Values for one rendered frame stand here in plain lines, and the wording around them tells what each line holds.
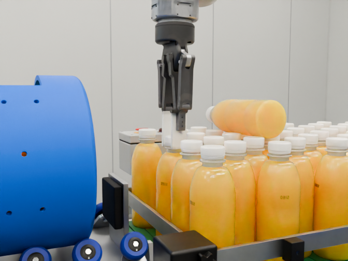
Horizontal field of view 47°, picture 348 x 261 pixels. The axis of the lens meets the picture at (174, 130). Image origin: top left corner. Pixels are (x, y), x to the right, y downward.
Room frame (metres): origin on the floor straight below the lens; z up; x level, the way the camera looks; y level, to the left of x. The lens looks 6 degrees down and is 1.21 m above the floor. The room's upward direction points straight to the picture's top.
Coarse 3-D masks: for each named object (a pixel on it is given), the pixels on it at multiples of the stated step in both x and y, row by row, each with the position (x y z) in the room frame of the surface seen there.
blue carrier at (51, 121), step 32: (0, 96) 0.56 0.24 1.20; (32, 96) 0.57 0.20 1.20; (64, 96) 0.59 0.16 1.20; (0, 128) 0.53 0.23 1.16; (32, 128) 0.54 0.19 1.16; (64, 128) 0.56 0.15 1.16; (0, 160) 0.51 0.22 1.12; (32, 160) 0.53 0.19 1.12; (64, 160) 0.54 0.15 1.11; (0, 192) 0.51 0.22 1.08; (32, 192) 0.52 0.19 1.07; (64, 192) 0.54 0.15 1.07; (96, 192) 0.57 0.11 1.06; (0, 224) 0.52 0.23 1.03; (32, 224) 0.54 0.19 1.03; (64, 224) 0.56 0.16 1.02; (0, 256) 0.59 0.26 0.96
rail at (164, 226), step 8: (128, 192) 0.89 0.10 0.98; (128, 200) 0.89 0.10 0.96; (136, 200) 0.84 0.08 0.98; (136, 208) 0.84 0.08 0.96; (144, 208) 0.79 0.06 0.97; (152, 208) 0.77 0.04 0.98; (144, 216) 0.79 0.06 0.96; (152, 216) 0.75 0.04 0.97; (160, 216) 0.72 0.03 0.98; (152, 224) 0.75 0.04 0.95; (160, 224) 0.71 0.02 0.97; (168, 224) 0.68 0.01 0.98; (160, 232) 0.71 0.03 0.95; (168, 232) 0.68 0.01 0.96; (176, 232) 0.65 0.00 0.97
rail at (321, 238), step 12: (336, 228) 0.66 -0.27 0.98; (264, 240) 0.60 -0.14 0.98; (276, 240) 0.60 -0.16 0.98; (312, 240) 0.63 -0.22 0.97; (324, 240) 0.64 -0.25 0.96; (336, 240) 0.66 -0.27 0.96; (228, 252) 0.57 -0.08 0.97; (240, 252) 0.58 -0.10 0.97; (252, 252) 0.59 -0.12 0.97; (264, 252) 0.60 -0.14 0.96; (276, 252) 0.61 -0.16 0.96
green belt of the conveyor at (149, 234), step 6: (132, 228) 0.88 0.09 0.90; (138, 228) 0.88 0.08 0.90; (144, 228) 0.88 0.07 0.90; (150, 228) 0.88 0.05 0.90; (144, 234) 0.85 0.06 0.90; (150, 234) 0.85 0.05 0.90; (312, 252) 0.75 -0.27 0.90; (306, 258) 0.72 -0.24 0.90; (312, 258) 0.72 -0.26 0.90; (318, 258) 0.72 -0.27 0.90; (324, 258) 0.72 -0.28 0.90
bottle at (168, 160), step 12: (168, 156) 0.75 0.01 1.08; (180, 156) 0.75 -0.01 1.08; (168, 168) 0.74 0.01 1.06; (156, 180) 0.76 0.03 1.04; (168, 180) 0.74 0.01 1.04; (156, 192) 0.77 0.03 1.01; (168, 192) 0.74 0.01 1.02; (156, 204) 0.76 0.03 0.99; (168, 204) 0.74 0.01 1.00; (168, 216) 0.74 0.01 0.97
